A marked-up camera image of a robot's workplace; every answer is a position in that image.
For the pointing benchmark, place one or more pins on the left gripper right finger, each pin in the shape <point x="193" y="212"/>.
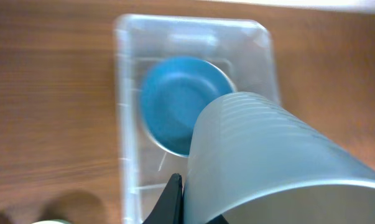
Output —
<point x="218" y="220"/>

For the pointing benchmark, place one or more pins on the clear plastic storage bin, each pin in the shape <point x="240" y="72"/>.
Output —
<point x="241" y="48"/>

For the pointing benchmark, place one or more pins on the mint green bowl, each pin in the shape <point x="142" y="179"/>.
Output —
<point x="52" y="221"/>

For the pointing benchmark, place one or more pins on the blue bowl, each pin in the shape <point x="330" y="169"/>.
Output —
<point x="174" y="92"/>

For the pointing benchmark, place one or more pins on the grey cup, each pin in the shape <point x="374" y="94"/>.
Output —
<point x="251" y="161"/>

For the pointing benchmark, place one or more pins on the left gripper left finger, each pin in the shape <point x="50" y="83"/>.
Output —
<point x="169" y="207"/>

